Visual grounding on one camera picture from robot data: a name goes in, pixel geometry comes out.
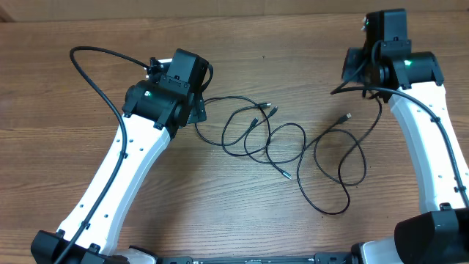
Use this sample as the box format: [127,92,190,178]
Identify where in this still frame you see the thin black cable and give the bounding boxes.
[193,95,279,158]

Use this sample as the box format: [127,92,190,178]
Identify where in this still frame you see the thick black USB cable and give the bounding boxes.
[295,93,383,216]

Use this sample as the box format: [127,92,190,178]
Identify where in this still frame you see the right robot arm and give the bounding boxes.
[342,9,468,263]

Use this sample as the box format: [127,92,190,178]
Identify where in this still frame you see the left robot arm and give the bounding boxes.
[31,49,213,264]

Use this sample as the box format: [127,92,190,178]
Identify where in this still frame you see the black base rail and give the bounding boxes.
[113,245,367,264]

